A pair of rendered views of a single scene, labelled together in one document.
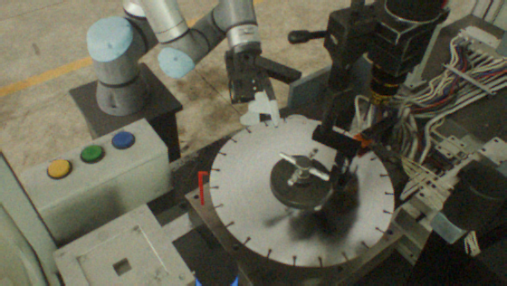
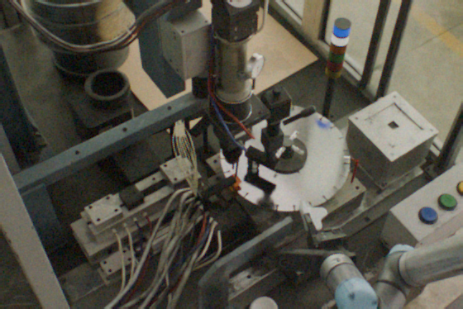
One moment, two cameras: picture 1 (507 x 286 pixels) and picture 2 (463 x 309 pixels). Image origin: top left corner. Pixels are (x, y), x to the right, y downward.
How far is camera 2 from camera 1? 164 cm
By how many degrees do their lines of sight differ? 82
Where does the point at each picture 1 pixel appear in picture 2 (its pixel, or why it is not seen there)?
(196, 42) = (389, 268)
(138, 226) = (391, 148)
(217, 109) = not seen: outside the picture
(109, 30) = not seen: outside the picture
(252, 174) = (320, 159)
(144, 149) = (408, 206)
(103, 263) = (404, 126)
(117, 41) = not seen: outside the picture
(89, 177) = (440, 182)
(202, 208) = (350, 178)
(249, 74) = (329, 237)
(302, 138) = (280, 189)
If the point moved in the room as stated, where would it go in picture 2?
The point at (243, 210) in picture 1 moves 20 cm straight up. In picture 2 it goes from (325, 135) to (335, 84)
